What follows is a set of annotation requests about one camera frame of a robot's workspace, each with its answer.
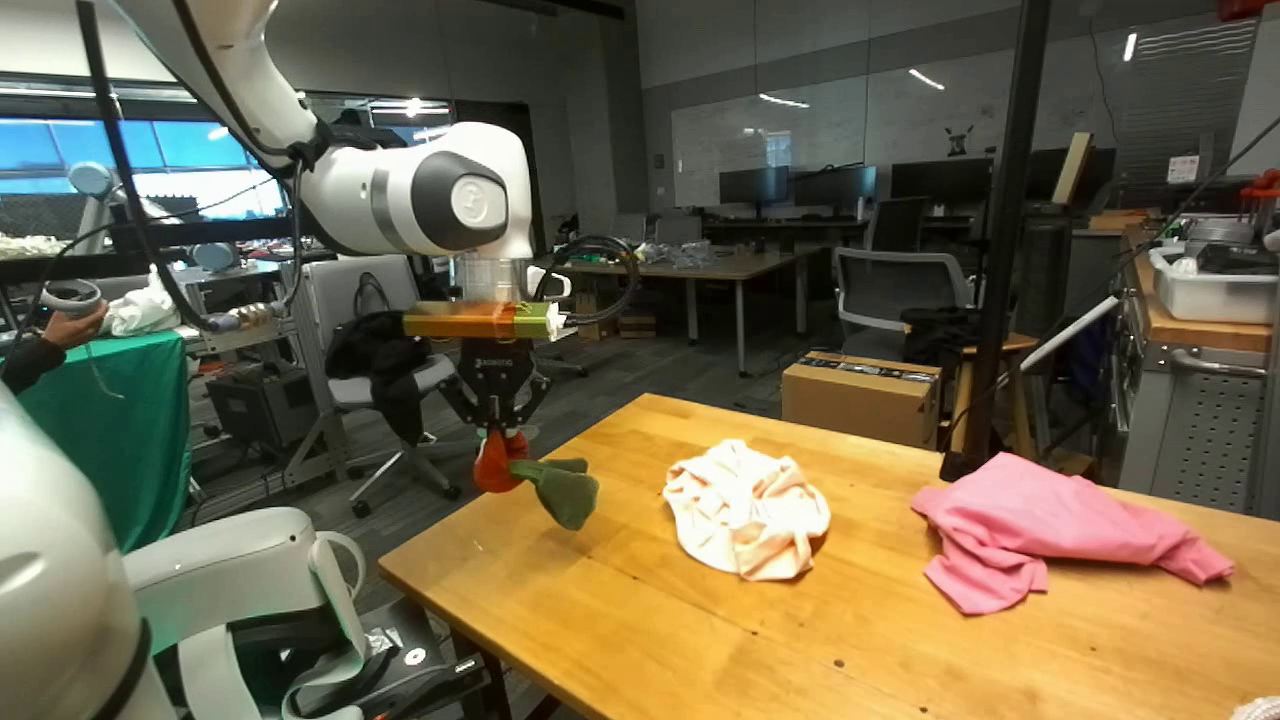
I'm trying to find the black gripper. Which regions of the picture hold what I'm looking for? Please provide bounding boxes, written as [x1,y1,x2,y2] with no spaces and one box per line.
[452,338,550,443]

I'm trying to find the red plush vegetable green leaves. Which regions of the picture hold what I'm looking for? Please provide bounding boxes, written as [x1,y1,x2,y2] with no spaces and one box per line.
[468,428,604,537]

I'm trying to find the pink cloth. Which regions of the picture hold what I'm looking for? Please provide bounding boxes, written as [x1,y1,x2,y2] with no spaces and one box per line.
[909,454,1241,622]

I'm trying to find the person's dark sleeved forearm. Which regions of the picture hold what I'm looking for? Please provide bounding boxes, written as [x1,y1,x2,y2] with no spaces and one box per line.
[0,329,69,401]

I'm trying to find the person's hand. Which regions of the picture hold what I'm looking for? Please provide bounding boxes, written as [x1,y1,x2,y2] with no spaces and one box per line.
[37,300,112,356]

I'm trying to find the black office chair with bag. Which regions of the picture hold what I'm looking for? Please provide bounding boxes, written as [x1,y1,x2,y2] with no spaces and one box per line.
[273,254,468,521]

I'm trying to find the long office desk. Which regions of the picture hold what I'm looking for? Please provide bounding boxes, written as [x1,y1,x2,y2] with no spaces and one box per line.
[564,240,833,381]

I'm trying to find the pale peach cloth with label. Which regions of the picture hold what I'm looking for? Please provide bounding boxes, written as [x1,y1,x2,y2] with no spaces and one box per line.
[659,436,837,587]

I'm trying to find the large plain cardboard box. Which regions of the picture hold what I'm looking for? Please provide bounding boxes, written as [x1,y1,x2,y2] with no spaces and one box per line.
[776,350,943,454]

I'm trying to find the green table cover cloth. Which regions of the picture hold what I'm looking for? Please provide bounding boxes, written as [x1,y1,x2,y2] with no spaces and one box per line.
[13,329,198,551]

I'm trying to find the grey mesh office chair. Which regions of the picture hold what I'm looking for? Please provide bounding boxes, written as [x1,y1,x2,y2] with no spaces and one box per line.
[829,244,985,362]

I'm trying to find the row of black monitors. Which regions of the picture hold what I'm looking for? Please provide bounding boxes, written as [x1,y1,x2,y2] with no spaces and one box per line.
[714,139,1119,221]

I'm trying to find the white metal pole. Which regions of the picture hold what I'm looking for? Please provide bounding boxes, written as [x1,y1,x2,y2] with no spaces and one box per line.
[1017,291,1122,381]

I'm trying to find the workbench with wooden top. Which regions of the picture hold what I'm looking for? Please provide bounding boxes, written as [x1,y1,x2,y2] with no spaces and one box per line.
[1114,244,1280,521]

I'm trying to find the white plastic bin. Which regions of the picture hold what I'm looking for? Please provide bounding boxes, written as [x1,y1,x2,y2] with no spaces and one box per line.
[1145,240,1280,329]

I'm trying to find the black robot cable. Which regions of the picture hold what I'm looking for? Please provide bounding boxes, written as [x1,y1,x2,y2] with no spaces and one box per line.
[73,0,647,338]

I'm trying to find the black post with base plate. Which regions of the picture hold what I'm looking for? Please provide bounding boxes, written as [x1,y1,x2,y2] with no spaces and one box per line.
[937,0,1055,486]

